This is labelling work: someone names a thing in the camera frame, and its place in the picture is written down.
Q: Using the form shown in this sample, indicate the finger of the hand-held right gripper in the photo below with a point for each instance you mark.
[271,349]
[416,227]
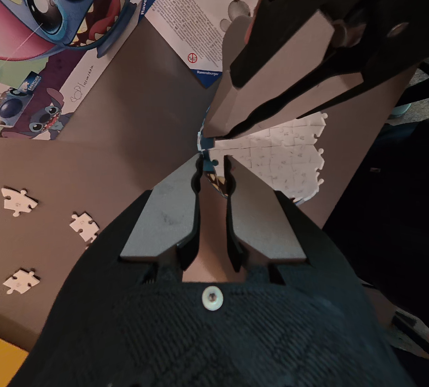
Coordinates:
[328,88]
[285,68]

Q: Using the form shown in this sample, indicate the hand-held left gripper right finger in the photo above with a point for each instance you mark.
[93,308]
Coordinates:
[264,222]

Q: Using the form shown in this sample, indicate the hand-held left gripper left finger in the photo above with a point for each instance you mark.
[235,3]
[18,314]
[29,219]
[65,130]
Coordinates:
[161,222]

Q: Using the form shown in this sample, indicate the partly built blue puzzle ball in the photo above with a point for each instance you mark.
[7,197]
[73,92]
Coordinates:
[285,159]

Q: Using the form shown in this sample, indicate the white puzzle piece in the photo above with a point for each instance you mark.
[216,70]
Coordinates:
[20,281]
[18,201]
[83,226]

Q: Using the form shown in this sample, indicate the printed cardboard puzzle box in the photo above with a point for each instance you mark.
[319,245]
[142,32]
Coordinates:
[67,41]

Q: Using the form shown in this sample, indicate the white instruction leaflet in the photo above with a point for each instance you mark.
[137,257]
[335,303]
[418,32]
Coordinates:
[187,18]

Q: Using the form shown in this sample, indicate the yellow plastic bin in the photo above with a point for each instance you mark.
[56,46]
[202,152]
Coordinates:
[10,363]

